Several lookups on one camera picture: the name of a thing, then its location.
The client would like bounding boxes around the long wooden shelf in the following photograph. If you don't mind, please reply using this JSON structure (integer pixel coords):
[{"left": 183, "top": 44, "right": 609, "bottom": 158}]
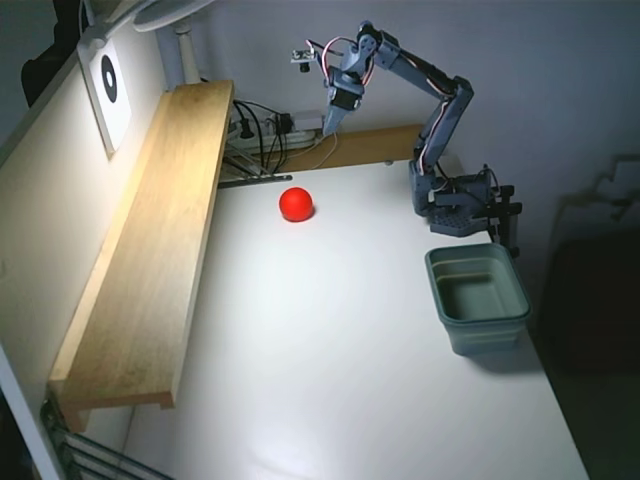
[{"left": 47, "top": 79, "right": 236, "bottom": 434}]

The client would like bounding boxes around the red ball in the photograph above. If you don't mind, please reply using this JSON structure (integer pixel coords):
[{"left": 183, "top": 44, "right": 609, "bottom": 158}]
[{"left": 278, "top": 186, "right": 315, "bottom": 223}]

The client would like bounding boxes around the white card with black ring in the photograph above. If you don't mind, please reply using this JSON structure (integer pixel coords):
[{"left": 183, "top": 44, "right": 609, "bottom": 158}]
[{"left": 77, "top": 37, "right": 134, "bottom": 161}]

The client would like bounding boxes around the grey plastic container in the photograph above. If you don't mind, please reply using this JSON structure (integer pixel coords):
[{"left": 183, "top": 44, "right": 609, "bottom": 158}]
[{"left": 424, "top": 243, "right": 532, "bottom": 357}]

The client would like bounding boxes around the blue-grey gripper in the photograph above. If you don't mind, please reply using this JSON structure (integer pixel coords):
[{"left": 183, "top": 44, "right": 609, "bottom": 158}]
[{"left": 323, "top": 68, "right": 367, "bottom": 135}]

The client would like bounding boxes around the power strip with cables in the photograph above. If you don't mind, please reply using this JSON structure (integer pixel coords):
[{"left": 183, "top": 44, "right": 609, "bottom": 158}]
[{"left": 233, "top": 99, "right": 292, "bottom": 174}]

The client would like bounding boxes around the black table clamp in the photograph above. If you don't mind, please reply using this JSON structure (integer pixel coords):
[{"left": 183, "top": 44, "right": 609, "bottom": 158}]
[{"left": 487, "top": 183, "right": 524, "bottom": 259}]

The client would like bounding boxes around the white power strip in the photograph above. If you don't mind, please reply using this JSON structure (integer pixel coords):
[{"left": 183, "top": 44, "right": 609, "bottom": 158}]
[{"left": 227, "top": 112, "right": 324, "bottom": 151}]

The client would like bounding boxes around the white desk lamp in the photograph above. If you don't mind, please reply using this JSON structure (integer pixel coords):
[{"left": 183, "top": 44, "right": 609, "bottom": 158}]
[{"left": 132, "top": 0, "right": 217, "bottom": 85}]

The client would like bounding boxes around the wooden back board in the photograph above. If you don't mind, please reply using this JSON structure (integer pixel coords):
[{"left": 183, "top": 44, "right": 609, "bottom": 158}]
[{"left": 282, "top": 124, "right": 426, "bottom": 174}]

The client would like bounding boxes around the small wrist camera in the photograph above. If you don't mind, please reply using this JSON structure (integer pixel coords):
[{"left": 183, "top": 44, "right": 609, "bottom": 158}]
[{"left": 290, "top": 46, "right": 319, "bottom": 75}]

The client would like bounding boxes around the dark metal shelf bracket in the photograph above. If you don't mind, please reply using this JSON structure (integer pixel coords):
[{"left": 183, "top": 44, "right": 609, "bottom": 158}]
[
  {"left": 39, "top": 399, "right": 174, "bottom": 480},
  {"left": 217, "top": 173, "right": 294, "bottom": 190}
]

